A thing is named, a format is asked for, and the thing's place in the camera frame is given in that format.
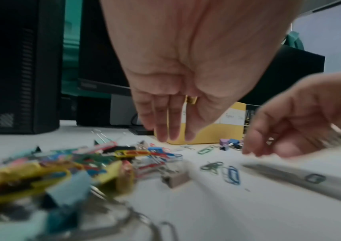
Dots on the person's right hand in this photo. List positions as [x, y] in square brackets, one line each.
[301, 113]

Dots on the person's left hand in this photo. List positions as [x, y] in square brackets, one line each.
[200, 51]

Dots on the purple binder clip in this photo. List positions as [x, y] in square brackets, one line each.
[224, 142]

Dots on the yellow divided plastic bin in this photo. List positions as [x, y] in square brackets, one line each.
[206, 136]

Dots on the pile of colorful clips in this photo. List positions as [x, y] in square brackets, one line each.
[54, 169]

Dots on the black computer monitor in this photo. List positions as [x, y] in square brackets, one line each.
[295, 70]
[99, 47]

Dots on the dark green garment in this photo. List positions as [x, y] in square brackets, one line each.
[294, 41]

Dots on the black monitor stand base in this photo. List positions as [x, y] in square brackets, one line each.
[119, 110]

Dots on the black desktop computer tower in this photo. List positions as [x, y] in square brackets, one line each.
[18, 70]

